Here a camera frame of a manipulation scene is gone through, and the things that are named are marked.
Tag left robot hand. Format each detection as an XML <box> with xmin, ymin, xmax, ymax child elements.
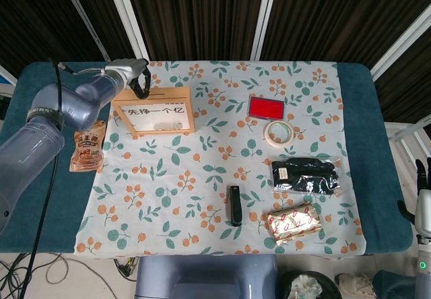
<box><xmin>104</xmin><ymin>58</ymin><xmax>152</xmax><ymax>100</ymax></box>

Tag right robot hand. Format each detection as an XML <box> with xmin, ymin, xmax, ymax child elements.
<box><xmin>397</xmin><ymin>157</ymin><xmax>431</xmax><ymax>238</ymax></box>

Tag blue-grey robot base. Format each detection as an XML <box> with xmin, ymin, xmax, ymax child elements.
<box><xmin>134</xmin><ymin>254</ymin><xmax>279</xmax><ymax>299</ymax></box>

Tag white metal rack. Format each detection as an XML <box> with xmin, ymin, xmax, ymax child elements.
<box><xmin>383</xmin><ymin>117</ymin><xmax>431</xmax><ymax>178</ymax></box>

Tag orange spouted sauce pouch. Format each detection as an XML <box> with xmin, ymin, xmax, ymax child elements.
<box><xmin>69</xmin><ymin>120</ymin><xmax>108</xmax><ymax>173</ymax></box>

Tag teal table cover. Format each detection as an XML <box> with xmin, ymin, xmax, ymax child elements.
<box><xmin>0</xmin><ymin>61</ymin><xmax>413</xmax><ymax>256</ymax></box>

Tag white sneaker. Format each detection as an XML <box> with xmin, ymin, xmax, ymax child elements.
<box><xmin>335</xmin><ymin>271</ymin><xmax>376</xmax><ymax>298</ymax></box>

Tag black gloves in plastic bag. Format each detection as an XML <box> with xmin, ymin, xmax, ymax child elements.
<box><xmin>271</xmin><ymin>157</ymin><xmax>343</xmax><ymax>197</ymax></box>

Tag floral tablecloth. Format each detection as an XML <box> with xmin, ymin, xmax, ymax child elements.
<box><xmin>73</xmin><ymin>60</ymin><xmax>368</xmax><ymax>257</ymax></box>

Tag gold foil packet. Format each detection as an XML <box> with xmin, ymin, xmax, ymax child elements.
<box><xmin>261</xmin><ymin>201</ymin><xmax>323</xmax><ymax>246</ymax></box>

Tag red ink pad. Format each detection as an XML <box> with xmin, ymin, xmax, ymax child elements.
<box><xmin>247</xmin><ymin>94</ymin><xmax>286</xmax><ymax>122</ymax></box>

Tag masking tape roll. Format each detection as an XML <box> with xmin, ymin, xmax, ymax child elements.
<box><xmin>263</xmin><ymin>121</ymin><xmax>296</xmax><ymax>150</ymax></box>

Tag black trash bin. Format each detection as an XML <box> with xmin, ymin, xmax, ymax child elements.
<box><xmin>279</xmin><ymin>270</ymin><xmax>339</xmax><ymax>299</ymax></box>

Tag black stapler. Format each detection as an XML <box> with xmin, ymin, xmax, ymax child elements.
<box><xmin>228</xmin><ymin>185</ymin><xmax>244</xmax><ymax>227</ymax></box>

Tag white partition post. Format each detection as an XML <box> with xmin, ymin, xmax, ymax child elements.
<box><xmin>57</xmin><ymin>0</ymin><xmax>112</xmax><ymax>63</ymax></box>
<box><xmin>248</xmin><ymin>0</ymin><xmax>282</xmax><ymax>61</ymax></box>
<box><xmin>370</xmin><ymin>4</ymin><xmax>431</xmax><ymax>81</ymax></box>
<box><xmin>104</xmin><ymin>0</ymin><xmax>151</xmax><ymax>61</ymax></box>

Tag wooden money box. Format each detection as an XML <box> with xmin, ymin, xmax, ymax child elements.
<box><xmin>110</xmin><ymin>88</ymin><xmax>197</xmax><ymax>140</ymax></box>

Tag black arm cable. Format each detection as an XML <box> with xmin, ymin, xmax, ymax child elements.
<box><xmin>20</xmin><ymin>58</ymin><xmax>65</xmax><ymax>299</ymax></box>

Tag floor cables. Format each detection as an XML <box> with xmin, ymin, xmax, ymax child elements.
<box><xmin>0</xmin><ymin>251</ymin><xmax>80</xmax><ymax>299</ymax></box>

